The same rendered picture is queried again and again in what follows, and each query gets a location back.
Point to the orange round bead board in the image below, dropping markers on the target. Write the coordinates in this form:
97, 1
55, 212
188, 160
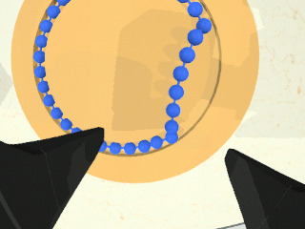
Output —
110, 63

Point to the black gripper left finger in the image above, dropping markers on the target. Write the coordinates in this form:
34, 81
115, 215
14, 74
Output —
38, 178

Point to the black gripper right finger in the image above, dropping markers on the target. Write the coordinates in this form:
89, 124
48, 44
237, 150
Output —
267, 199

